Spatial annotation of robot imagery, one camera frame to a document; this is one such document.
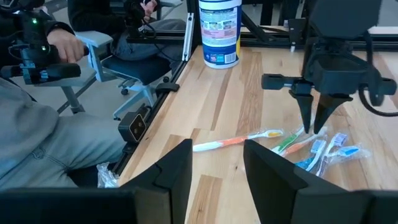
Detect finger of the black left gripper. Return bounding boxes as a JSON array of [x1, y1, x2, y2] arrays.
[[313, 95, 354, 134], [289, 90, 313, 134]]

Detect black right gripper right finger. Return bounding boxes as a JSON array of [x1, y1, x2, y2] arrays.
[[243, 139, 398, 224]]

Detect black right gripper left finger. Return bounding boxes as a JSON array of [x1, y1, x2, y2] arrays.
[[0, 138, 194, 224]]

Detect blue toothbrush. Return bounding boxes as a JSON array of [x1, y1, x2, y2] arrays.
[[294, 139, 328, 172], [325, 143, 373, 166]]

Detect clear plastic bag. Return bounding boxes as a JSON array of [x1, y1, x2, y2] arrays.
[[96, 162, 121, 189]]

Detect orange toothbrush yellow bristles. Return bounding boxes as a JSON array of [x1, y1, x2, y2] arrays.
[[192, 128, 284, 153]]

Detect person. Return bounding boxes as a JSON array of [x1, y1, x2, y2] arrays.
[[0, 18, 128, 191], [67, 0, 187, 62]]

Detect black table clamp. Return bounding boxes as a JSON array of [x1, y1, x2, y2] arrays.
[[155, 82, 180, 97]]

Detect blue grey office chair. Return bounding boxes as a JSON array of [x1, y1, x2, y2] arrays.
[[74, 30, 182, 121]]

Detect person's hand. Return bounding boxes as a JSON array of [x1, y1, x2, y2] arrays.
[[46, 28, 85, 63], [140, 0, 159, 15]]

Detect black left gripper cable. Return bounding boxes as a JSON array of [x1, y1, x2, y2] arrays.
[[357, 86, 398, 118]]

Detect black aluminium table frame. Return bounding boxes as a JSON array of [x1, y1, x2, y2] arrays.
[[110, 0, 398, 177]]

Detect black table-level camera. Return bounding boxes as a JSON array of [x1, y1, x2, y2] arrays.
[[118, 107, 152, 144]]

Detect silver aluminium post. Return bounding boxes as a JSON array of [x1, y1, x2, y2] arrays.
[[182, 12, 195, 62]]

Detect black leader arm handle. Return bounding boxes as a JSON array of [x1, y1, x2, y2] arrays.
[[0, 9, 91, 85], [123, 0, 187, 44]]

